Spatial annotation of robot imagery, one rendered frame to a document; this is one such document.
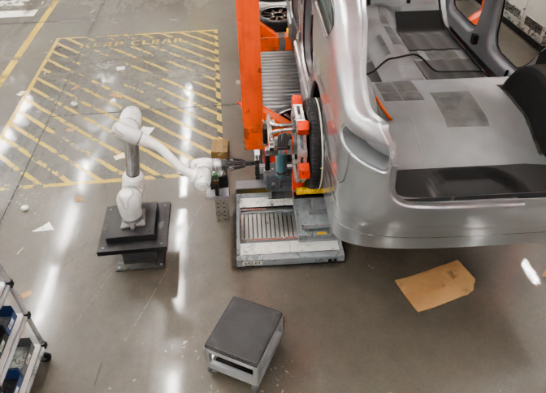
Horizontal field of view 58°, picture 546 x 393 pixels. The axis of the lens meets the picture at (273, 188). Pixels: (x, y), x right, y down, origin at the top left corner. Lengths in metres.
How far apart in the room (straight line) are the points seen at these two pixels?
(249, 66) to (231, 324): 1.84
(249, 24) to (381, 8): 2.33
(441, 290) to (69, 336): 2.64
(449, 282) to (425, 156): 1.01
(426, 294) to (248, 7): 2.38
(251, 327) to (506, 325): 1.77
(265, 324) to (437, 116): 1.87
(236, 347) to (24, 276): 1.92
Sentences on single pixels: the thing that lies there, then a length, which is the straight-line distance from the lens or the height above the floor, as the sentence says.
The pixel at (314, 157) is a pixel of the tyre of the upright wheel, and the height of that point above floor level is 0.95.
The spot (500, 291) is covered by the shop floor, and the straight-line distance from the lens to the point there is 4.00.
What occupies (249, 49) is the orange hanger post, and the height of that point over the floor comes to 1.40.
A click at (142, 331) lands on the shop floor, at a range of 3.59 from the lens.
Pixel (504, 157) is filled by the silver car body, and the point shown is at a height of 0.92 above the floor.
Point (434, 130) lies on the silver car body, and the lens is 3.59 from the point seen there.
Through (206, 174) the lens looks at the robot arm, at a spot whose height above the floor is 0.87.
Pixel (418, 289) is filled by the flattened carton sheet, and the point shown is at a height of 0.01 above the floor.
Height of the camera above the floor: 2.87
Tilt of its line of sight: 40 degrees down
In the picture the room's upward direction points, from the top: 1 degrees counter-clockwise
